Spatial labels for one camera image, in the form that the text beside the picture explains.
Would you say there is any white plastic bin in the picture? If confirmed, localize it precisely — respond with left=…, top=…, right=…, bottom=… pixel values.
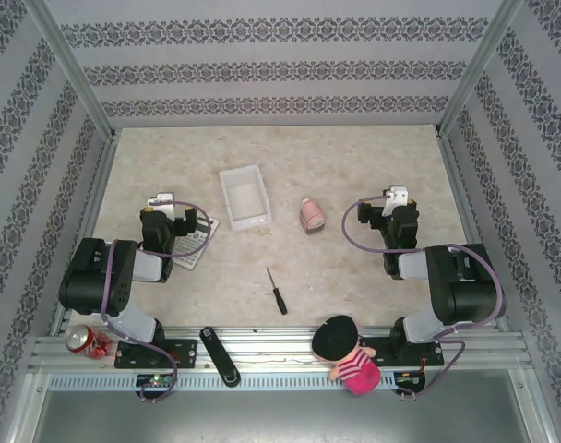
left=218, top=166, right=272, bottom=233

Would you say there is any black screwdriver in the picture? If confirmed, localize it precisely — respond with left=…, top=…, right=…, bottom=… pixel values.
left=266, top=267, right=289, bottom=317

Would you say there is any white calculator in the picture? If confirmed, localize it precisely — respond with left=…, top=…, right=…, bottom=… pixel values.
left=171, top=215, right=221, bottom=271

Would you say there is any pink small bottle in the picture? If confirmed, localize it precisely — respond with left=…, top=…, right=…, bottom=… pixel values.
left=300, top=197, right=327, bottom=236

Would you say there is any red soda can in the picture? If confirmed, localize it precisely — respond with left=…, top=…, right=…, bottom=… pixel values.
left=63, top=324, right=113, bottom=361

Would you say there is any black remote control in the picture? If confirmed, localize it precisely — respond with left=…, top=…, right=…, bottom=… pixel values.
left=198, top=326, right=242, bottom=389

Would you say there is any plush doll with black hat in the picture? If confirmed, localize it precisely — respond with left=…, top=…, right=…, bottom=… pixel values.
left=311, top=315, right=382, bottom=396

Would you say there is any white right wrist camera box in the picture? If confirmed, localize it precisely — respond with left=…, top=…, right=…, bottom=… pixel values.
left=383, top=185, right=410, bottom=216

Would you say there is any aluminium side rail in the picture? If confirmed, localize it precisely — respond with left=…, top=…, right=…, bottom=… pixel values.
left=435, top=129, right=510, bottom=331

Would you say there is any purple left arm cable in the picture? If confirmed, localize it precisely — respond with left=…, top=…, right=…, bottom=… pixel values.
left=100, top=200, right=215, bottom=404

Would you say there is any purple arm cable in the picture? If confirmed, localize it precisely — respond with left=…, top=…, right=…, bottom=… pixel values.
left=100, top=200, right=215, bottom=404
left=343, top=195, right=507, bottom=401

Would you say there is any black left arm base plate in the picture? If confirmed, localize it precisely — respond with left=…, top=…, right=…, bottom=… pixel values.
left=113, top=338, right=199, bottom=370

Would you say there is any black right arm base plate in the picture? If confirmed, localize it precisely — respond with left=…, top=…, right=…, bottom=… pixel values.
left=359, top=335, right=445, bottom=366

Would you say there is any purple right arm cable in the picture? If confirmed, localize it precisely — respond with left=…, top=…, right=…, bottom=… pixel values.
left=343, top=195, right=507, bottom=401

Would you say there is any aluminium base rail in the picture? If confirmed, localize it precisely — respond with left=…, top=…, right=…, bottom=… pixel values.
left=29, top=324, right=536, bottom=376

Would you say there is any aluminium frame post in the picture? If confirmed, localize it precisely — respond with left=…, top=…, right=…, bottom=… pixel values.
left=436, top=0, right=526, bottom=136
left=22, top=0, right=118, bottom=140

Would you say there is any grey slotted cable duct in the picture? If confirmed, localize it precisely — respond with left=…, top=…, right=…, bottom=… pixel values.
left=46, top=370, right=398, bottom=392

